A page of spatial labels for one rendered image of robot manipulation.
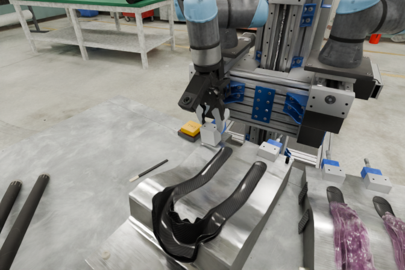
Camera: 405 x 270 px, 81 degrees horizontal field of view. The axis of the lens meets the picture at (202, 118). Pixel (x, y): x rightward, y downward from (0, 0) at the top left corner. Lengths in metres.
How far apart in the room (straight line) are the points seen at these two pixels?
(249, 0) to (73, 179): 0.73
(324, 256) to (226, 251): 0.20
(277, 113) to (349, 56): 0.35
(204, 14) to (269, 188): 0.44
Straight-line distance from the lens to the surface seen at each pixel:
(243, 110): 1.17
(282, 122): 1.16
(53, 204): 0.81
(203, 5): 0.56
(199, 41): 0.58
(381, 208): 0.77
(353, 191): 0.77
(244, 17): 0.68
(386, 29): 1.07
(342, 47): 1.01
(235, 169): 0.67
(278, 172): 0.68
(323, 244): 0.59
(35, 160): 0.99
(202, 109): 0.68
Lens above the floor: 1.36
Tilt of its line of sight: 34 degrees down
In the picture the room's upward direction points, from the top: straight up
